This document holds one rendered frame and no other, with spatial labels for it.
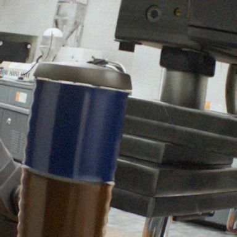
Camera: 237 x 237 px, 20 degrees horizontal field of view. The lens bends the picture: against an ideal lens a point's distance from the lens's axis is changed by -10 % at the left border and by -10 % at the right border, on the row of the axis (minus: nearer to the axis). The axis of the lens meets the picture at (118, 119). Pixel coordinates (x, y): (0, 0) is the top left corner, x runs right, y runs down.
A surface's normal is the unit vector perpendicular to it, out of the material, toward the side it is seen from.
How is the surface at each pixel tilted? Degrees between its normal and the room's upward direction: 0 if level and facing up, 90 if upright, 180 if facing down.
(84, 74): 72
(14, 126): 90
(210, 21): 90
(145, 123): 90
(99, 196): 76
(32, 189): 104
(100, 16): 90
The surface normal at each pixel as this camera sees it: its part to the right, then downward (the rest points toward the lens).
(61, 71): -0.30, -0.32
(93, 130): 0.48, -0.12
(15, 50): 0.67, 0.15
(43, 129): -0.56, 0.20
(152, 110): -0.69, -0.07
